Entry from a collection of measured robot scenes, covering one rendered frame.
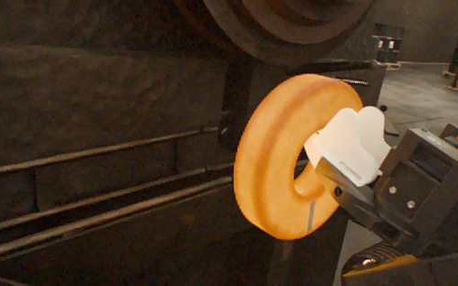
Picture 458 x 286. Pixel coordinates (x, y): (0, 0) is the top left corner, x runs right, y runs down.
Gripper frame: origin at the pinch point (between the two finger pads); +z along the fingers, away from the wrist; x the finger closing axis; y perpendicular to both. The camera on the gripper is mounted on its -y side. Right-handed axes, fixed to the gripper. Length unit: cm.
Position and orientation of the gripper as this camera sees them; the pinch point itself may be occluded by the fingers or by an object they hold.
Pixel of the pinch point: (310, 138)
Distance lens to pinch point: 41.2
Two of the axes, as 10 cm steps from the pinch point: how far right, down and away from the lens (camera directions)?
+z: -5.9, -5.7, 5.8
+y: 3.2, -8.2, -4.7
